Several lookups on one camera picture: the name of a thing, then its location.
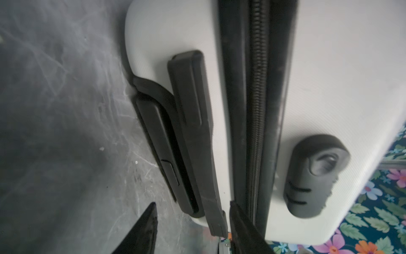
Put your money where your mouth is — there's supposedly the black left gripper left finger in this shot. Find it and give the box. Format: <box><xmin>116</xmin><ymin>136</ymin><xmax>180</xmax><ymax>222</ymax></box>
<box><xmin>113</xmin><ymin>202</ymin><xmax>158</xmax><ymax>254</ymax></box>

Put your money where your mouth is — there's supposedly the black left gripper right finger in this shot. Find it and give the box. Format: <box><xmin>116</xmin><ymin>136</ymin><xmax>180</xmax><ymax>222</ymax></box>
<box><xmin>229</xmin><ymin>201</ymin><xmax>274</xmax><ymax>254</ymax></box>

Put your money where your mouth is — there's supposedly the white hard-shell suitcase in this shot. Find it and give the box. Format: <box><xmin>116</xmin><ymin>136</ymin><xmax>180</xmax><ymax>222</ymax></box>
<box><xmin>125</xmin><ymin>1</ymin><xmax>406</xmax><ymax>245</ymax></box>

